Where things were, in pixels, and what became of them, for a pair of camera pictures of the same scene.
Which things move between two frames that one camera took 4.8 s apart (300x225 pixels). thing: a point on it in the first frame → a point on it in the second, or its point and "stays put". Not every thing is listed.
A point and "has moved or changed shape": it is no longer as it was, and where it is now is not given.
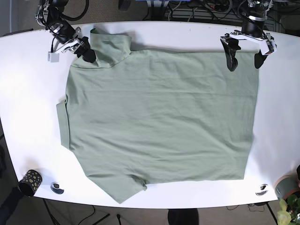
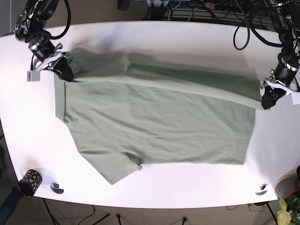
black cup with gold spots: (31, 182) stays put
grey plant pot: (286, 184) stays put
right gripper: (253, 24) → (284, 72)
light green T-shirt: (133, 117) has moved or changed shape
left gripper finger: (88, 54) → (61, 67)
